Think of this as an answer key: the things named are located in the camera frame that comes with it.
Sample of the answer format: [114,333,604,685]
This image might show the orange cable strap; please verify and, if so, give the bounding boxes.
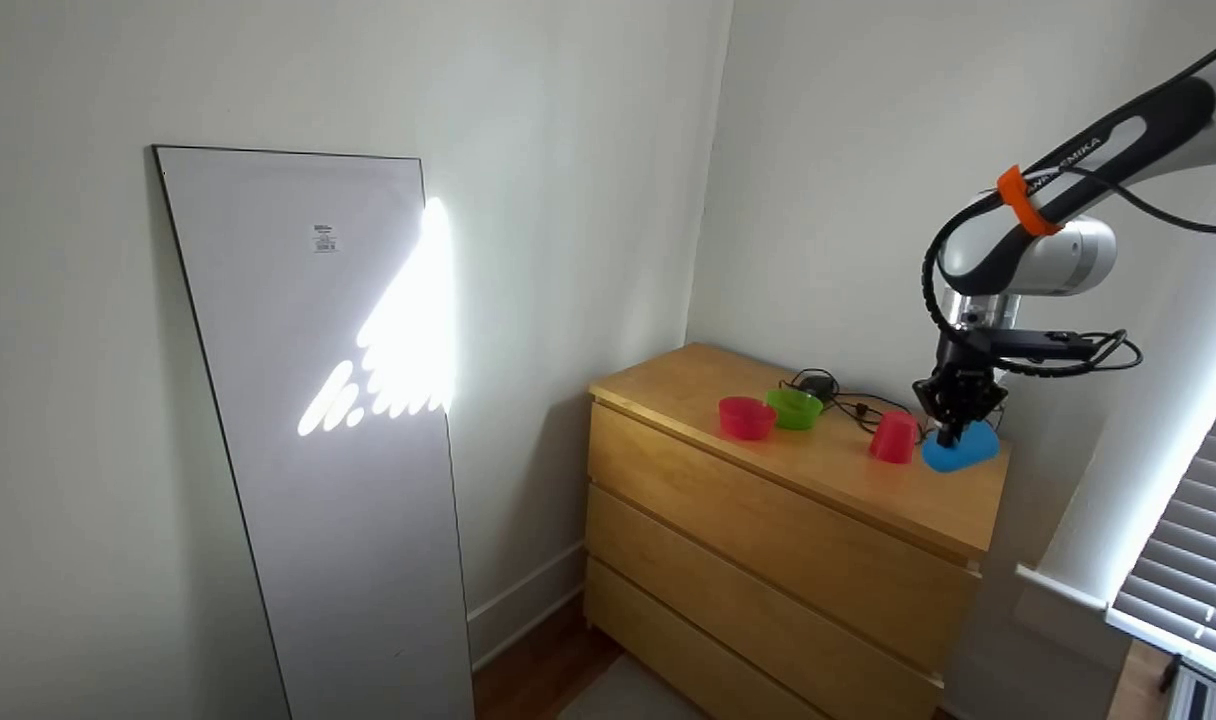
[993,160,1046,238]

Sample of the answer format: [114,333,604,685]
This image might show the white board panel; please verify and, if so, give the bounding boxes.
[146,141,478,720]

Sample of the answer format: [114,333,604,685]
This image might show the wooden dresser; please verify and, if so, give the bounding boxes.
[579,339,1014,720]

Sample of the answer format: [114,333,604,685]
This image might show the wooden drawer front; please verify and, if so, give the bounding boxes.
[579,480,945,720]
[585,394,975,676]
[579,557,833,720]

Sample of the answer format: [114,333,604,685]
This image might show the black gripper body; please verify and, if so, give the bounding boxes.
[913,328,1013,428]

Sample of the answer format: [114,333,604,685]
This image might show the black device with cord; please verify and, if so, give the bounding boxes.
[784,364,927,434]

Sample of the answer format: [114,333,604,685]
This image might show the small red plastic cup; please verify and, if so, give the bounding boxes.
[869,408,924,469]

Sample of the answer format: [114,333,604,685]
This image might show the green plastic cup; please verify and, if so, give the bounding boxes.
[764,383,827,434]

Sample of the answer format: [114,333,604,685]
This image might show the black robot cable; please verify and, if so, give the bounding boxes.
[917,22,1216,383]

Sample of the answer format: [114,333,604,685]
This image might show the white window blinds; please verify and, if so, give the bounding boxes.
[1105,364,1216,686]

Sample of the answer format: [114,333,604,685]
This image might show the white baseboard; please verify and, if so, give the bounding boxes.
[462,538,586,671]

